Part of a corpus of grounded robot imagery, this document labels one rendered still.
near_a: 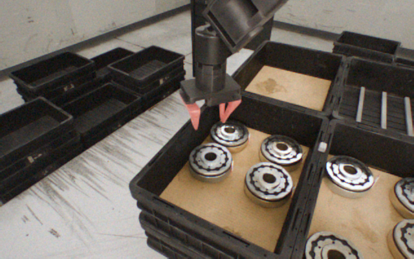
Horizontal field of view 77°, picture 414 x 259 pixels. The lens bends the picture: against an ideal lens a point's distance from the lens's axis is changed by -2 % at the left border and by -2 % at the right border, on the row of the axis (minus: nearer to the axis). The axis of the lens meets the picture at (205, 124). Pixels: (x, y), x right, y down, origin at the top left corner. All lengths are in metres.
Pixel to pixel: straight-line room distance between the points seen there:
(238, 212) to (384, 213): 0.31
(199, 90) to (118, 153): 0.49
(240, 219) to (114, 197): 0.38
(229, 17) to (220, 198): 0.37
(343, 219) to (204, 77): 0.40
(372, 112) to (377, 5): 2.90
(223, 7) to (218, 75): 0.12
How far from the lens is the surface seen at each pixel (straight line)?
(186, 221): 0.46
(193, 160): 0.63
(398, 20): 3.82
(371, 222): 0.66
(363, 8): 3.83
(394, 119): 0.98
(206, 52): 0.45
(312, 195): 0.52
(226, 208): 0.58
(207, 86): 0.48
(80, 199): 0.83
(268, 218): 0.59
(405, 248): 0.62
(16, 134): 1.55
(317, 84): 1.04
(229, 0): 0.41
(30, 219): 0.85
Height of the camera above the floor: 1.32
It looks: 39 degrees down
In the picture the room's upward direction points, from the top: straight up
